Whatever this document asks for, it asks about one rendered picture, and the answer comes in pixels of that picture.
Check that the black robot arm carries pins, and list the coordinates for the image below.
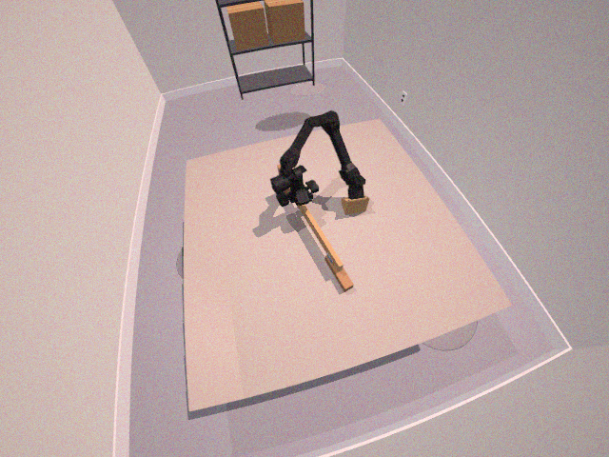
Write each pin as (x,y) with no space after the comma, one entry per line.
(330,123)

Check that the long wooden rail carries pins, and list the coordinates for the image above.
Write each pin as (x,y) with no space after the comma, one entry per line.
(321,237)

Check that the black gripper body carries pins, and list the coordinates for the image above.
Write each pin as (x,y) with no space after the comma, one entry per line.
(283,199)

